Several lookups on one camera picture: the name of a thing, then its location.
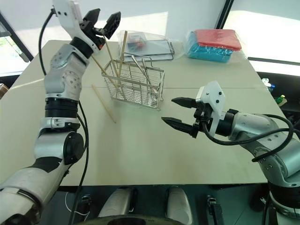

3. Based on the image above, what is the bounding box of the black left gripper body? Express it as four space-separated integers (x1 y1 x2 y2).
78 19 106 50

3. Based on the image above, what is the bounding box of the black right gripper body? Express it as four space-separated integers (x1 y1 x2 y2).
190 99 213 139

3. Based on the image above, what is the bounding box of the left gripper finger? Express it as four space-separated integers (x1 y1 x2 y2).
102 11 122 40
83 8 101 28

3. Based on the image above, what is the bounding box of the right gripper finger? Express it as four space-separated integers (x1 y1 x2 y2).
161 117 195 138
171 97 196 110

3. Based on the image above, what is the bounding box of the metal spoon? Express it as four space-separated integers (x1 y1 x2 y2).
131 55 152 85

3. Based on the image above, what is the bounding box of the wooden chopstick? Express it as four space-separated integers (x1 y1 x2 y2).
91 84 117 124
104 38 125 99
118 30 128 77
91 55 120 89

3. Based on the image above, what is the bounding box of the small colourful packet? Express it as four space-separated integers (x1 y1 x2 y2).
128 34 145 50

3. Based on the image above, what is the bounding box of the clear plastic bag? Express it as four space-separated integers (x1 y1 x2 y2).
116 30 185 62

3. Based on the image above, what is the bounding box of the clear plastic bottle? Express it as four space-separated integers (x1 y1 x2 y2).
262 77 277 91

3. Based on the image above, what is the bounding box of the silver rounded right leg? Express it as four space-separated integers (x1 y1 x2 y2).
165 186 193 225

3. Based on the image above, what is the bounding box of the silver rounded leg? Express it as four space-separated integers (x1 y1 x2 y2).
97 187 139 218
165 186 193 225

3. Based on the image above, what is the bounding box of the green capped bottle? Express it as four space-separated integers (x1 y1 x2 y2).
275 94 288 106

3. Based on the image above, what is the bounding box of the silver rounded left leg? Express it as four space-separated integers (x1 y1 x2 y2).
97 187 139 218

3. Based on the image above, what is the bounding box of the brown cardboard box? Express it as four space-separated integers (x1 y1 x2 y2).
0 83 10 100

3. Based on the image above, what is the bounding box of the dark round robot torso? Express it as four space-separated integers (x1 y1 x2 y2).
81 212 190 225

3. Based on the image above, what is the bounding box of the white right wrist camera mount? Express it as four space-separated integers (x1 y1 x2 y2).
195 81 227 136

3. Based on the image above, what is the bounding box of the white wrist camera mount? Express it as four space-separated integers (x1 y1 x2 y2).
52 0 99 51
195 81 227 136

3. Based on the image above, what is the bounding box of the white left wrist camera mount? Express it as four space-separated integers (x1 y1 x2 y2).
52 0 99 51

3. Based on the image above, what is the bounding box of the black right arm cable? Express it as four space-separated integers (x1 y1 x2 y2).
201 114 295 163

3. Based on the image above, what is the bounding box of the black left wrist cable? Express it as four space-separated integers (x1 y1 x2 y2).
38 8 58 76

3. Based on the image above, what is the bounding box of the metal wire basket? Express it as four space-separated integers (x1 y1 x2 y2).
101 55 166 111

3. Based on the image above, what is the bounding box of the black slanted frame bar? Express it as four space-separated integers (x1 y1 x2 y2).
0 10 35 63

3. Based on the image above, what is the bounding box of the black table frame clamp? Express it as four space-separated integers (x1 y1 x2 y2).
81 195 92 209
207 195 222 225

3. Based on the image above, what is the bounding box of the black window frame post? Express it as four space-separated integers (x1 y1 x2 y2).
215 0 235 30

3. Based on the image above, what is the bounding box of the black left elbow cable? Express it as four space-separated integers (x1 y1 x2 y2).
69 100 91 225

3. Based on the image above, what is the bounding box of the thin white cable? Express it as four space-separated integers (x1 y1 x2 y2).
65 191 88 216

